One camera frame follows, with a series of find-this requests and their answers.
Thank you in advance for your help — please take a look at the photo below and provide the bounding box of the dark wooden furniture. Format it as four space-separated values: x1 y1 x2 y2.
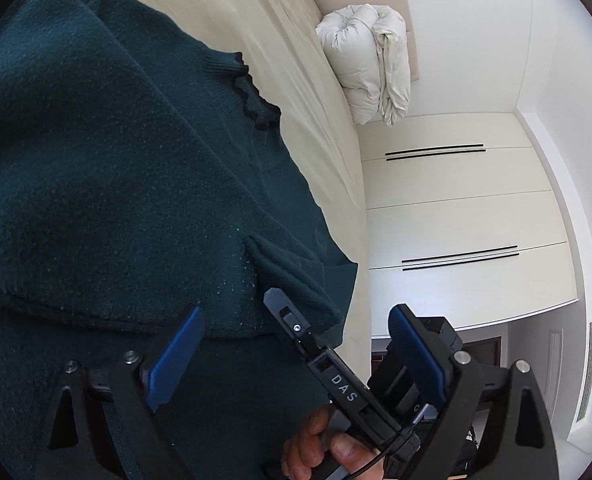
371 337 502 376

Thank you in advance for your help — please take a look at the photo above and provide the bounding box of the white wardrobe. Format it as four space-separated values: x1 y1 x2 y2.
356 112 579 335

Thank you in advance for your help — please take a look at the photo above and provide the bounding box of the dark green knit sweater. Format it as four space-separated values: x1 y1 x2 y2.
0 0 359 480

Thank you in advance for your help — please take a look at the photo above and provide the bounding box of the white folded duvet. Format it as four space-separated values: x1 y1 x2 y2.
315 3 411 127

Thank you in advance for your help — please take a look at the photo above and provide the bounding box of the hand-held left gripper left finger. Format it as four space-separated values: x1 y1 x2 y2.
36 306 207 480

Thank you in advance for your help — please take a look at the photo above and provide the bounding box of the person's right hand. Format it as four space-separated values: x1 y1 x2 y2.
281 405 391 480

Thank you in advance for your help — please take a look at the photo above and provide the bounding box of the beige bed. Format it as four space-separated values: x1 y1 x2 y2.
50 0 373 396

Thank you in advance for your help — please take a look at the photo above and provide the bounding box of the black wardrobe handle strip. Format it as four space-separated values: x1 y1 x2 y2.
387 149 487 162
403 253 521 272
385 144 485 156
402 245 519 264

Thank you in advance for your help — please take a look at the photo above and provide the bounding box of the black cable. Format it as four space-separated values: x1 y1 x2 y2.
341 425 424 480

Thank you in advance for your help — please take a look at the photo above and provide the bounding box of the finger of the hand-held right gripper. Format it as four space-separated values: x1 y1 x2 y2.
421 316 464 356
263 287 327 362

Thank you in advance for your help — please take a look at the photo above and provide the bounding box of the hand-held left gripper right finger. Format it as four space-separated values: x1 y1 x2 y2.
387 303 562 480

